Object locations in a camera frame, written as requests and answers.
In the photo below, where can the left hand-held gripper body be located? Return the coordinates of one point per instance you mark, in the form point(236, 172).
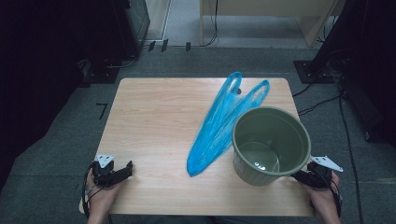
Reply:
point(102, 174)

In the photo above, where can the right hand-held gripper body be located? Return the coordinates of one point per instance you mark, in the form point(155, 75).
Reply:
point(320, 177)

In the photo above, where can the green plastic bucket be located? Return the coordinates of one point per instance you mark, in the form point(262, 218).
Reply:
point(271, 130)

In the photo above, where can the blue plastic bag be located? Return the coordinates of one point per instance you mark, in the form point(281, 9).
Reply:
point(214, 130)

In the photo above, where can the person's right hand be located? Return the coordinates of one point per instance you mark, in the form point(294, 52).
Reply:
point(325, 200)

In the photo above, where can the person's left hand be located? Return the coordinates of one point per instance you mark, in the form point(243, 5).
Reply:
point(101, 199)

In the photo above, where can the black curtain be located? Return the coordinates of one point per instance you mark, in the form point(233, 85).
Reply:
point(373, 62)
point(46, 62)

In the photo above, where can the glass door cabinet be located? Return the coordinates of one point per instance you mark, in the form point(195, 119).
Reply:
point(138, 21)

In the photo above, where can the light wooden desk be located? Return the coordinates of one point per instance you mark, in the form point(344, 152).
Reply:
point(314, 28)

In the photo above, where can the black stand base plate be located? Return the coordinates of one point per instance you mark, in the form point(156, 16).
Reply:
point(102, 76)
point(314, 73)

